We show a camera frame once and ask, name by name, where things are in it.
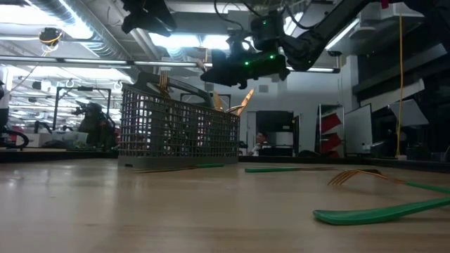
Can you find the red storage shelf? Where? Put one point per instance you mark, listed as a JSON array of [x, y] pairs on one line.
[[330, 123]]

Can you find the black cabinet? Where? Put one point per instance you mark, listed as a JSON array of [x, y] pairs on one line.
[[274, 123]]

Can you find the black stand frame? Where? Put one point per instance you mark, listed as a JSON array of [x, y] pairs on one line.
[[225, 95], [56, 105]]

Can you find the white angled panel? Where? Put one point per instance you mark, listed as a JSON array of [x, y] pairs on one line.
[[409, 112]]

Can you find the grey wall vent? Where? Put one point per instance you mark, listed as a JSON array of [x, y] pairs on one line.
[[263, 88]]

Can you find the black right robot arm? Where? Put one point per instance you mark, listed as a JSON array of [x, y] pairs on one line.
[[316, 38]]

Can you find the white ceiling unit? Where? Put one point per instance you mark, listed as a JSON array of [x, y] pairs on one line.
[[404, 10]]

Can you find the black round ceiling device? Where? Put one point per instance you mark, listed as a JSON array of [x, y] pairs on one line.
[[49, 36]]

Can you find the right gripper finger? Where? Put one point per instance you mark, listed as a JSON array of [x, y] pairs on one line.
[[216, 75], [230, 82]]

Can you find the black table frame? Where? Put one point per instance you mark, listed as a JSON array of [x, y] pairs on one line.
[[35, 154]]

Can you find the grey mesh cutlery basket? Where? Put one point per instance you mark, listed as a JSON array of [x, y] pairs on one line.
[[175, 137]]

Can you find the black security camera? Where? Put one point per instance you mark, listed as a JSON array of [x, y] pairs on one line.
[[334, 53]]

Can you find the black curved chair part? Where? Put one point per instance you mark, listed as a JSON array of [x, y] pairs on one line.
[[26, 140]]

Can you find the seated person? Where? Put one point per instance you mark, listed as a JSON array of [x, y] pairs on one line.
[[261, 138]]

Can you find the grey ceiling duct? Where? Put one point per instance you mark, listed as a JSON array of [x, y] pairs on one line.
[[197, 24]]

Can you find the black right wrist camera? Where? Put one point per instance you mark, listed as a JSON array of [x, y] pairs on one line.
[[218, 59]]

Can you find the whiteboard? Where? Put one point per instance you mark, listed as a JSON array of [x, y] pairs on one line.
[[358, 130]]

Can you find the white plastic tub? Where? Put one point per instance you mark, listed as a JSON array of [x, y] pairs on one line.
[[63, 137]]

